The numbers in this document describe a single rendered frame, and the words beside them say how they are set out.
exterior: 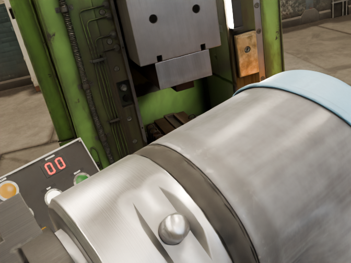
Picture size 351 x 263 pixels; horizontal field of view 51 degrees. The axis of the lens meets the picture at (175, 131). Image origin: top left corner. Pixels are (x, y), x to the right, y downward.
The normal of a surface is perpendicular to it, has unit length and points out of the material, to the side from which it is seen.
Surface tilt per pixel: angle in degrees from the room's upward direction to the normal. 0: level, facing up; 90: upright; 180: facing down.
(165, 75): 90
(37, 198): 60
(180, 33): 90
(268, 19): 90
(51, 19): 90
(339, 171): 72
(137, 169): 8
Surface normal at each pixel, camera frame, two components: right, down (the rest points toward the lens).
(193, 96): 0.34, 0.35
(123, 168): -0.31, -0.89
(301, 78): -0.13, -0.85
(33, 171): 0.51, -0.28
